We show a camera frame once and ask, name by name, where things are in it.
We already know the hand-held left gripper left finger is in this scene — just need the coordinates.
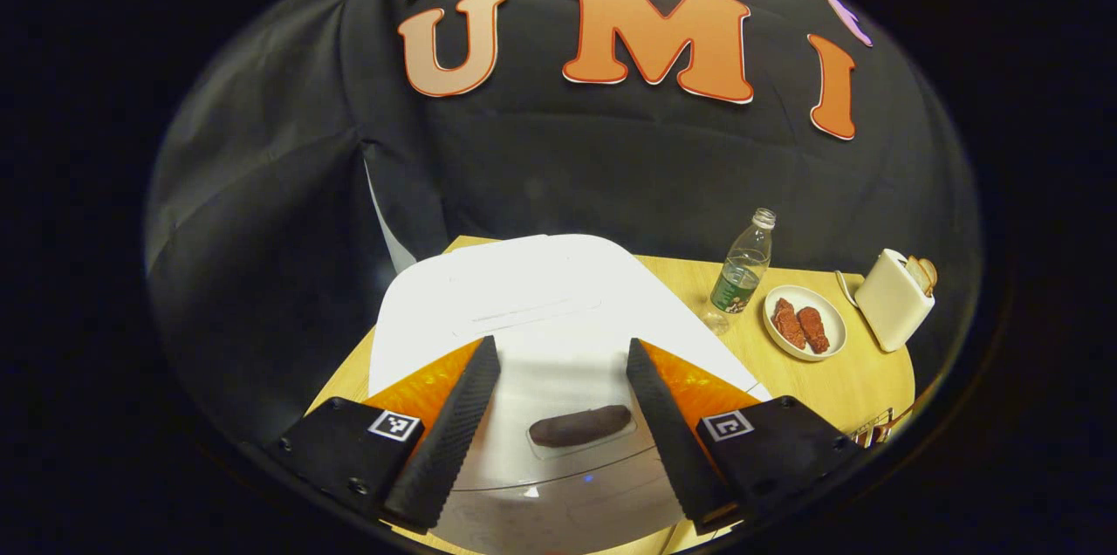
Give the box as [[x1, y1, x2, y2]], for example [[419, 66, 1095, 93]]
[[278, 335, 503, 534]]

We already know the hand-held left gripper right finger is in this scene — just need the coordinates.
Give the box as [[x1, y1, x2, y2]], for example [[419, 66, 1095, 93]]
[[626, 339, 865, 536]]

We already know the white rice cooker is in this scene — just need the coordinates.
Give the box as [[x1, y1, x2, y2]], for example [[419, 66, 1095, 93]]
[[368, 234, 773, 555]]

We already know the wire chopstick holder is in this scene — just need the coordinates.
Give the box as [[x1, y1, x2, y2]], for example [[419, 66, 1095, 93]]
[[849, 407, 895, 449]]

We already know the red meat piece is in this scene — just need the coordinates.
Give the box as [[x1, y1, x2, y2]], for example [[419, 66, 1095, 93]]
[[797, 306, 831, 355], [771, 298, 807, 351]]

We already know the clear plastic water bottle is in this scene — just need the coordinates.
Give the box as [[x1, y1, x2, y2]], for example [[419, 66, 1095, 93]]
[[702, 208, 777, 336]]

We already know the white round plate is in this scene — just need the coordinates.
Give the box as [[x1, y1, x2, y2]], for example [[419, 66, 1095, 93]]
[[764, 284, 848, 362]]

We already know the white toaster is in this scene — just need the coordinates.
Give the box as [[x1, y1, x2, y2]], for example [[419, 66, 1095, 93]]
[[853, 249, 938, 353]]

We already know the black backdrop cloth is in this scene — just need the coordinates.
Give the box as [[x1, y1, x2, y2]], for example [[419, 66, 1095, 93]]
[[147, 0, 983, 442]]

